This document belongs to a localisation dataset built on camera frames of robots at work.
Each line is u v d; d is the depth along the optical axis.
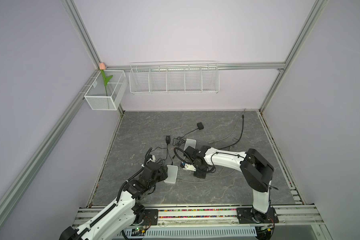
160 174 0.67
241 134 1.07
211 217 0.75
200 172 0.78
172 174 0.87
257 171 0.49
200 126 1.11
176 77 0.97
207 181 0.85
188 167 0.81
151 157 0.77
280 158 0.98
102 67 0.89
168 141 1.02
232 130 1.08
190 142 1.00
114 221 0.49
